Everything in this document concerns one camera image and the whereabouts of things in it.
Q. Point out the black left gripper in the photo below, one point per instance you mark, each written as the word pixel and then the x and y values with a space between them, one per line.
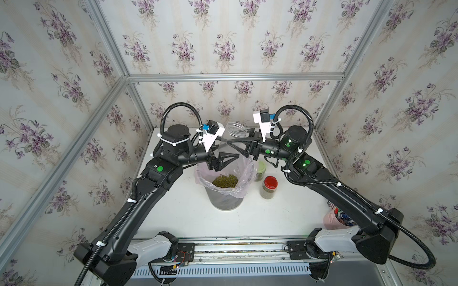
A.
pixel 217 162

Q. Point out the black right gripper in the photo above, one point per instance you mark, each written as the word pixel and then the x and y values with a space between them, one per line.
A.
pixel 256 145

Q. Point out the red lid bean jar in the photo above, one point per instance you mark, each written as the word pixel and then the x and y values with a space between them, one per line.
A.
pixel 269 187

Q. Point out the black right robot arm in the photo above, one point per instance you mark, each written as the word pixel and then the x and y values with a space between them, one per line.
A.
pixel 378 228

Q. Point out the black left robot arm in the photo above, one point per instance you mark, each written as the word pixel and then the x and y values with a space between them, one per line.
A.
pixel 110 256

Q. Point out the green mung beans pile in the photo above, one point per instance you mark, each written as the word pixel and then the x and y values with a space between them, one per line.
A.
pixel 223 181

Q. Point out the mesh bin with pink bag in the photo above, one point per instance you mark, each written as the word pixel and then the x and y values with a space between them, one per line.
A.
pixel 229 198

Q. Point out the green lid bean jar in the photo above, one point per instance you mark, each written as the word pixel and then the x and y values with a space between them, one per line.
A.
pixel 260 171

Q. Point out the pink pen cup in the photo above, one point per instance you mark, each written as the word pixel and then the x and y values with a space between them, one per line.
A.
pixel 336 219

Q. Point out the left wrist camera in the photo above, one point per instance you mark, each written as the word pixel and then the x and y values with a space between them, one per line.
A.
pixel 209 133

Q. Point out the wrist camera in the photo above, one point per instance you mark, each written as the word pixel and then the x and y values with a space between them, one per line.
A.
pixel 266 122
pixel 209 133

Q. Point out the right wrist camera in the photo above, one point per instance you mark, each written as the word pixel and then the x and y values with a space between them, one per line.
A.
pixel 266 122

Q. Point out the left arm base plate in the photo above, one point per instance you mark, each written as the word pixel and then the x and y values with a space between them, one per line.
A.
pixel 181 255

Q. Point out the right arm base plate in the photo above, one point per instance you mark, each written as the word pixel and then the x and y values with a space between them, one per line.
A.
pixel 301 250

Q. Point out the white slotted cable duct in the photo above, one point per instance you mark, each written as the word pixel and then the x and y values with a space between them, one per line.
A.
pixel 228 270

